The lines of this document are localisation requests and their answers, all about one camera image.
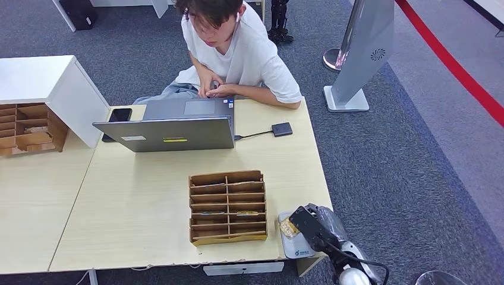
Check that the white earbud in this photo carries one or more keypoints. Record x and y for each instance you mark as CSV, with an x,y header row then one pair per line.
x,y
238,17

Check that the black robot legs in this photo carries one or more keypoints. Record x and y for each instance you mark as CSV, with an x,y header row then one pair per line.
x,y
280,23

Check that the person's left hand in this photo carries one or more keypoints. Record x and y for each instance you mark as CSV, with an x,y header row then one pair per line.
x,y
226,91

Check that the white under-desk bracket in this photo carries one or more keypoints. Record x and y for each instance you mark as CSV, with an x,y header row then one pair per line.
x,y
244,268

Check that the black box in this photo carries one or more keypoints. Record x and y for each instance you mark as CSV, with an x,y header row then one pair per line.
x,y
78,11

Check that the small black square reader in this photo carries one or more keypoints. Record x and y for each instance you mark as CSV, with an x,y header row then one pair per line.
x,y
282,129

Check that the white cabinet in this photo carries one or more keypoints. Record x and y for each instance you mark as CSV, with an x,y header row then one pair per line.
x,y
35,76

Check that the person's right forearm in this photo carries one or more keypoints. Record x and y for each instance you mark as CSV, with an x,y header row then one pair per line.
x,y
197,65

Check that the white ID card reader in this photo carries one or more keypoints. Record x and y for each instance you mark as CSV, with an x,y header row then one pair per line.
x,y
297,249

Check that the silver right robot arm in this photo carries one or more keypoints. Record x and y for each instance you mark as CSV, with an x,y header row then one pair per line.
x,y
356,269

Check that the person's left forearm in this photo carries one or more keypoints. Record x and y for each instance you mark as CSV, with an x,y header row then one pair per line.
x,y
267,97

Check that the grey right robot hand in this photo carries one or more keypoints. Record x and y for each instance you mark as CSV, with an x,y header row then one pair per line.
x,y
332,222

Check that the grey laptop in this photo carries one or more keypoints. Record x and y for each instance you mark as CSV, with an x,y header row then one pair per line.
x,y
177,133

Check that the person's right hand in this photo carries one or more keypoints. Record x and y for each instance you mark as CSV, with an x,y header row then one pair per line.
x,y
206,80

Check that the wooden pigeonhole organizer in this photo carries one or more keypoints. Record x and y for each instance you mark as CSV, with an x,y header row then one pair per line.
x,y
35,137

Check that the black smartphone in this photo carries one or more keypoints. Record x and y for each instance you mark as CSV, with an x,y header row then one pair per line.
x,y
119,115

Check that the grey kiosk stand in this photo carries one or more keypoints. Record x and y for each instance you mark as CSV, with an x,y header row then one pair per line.
x,y
366,47

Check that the clear round dome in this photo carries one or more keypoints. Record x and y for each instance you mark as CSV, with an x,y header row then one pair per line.
x,y
441,279

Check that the wooden card slot rack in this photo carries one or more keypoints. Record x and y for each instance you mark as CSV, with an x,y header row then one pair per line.
x,y
228,232

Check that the white desk with black edge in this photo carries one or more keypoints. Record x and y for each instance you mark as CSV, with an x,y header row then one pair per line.
x,y
494,4

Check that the chrome stanchion post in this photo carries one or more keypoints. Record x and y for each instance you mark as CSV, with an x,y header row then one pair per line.
x,y
332,59

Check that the person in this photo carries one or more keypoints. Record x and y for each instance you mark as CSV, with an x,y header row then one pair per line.
x,y
248,55

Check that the white table leg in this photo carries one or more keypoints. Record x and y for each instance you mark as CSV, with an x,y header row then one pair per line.
x,y
93,278

